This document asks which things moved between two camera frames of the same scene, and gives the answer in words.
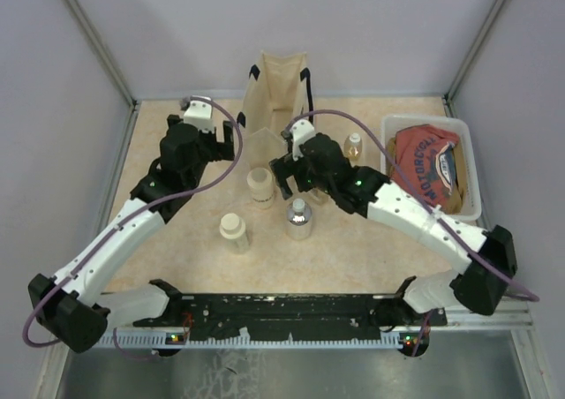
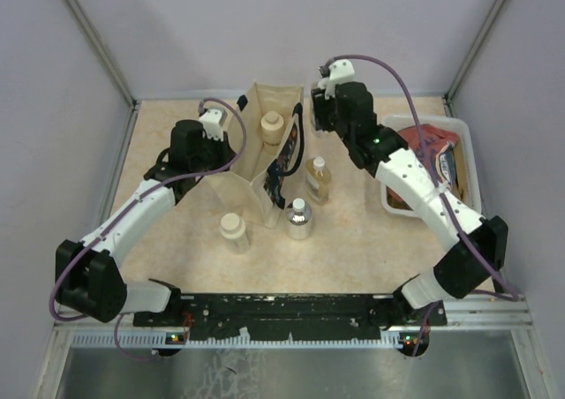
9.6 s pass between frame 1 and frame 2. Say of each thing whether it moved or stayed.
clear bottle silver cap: stayed
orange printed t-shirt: stayed
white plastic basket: stayed
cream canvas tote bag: moved
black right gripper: moved
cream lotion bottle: moved
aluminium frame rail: stayed
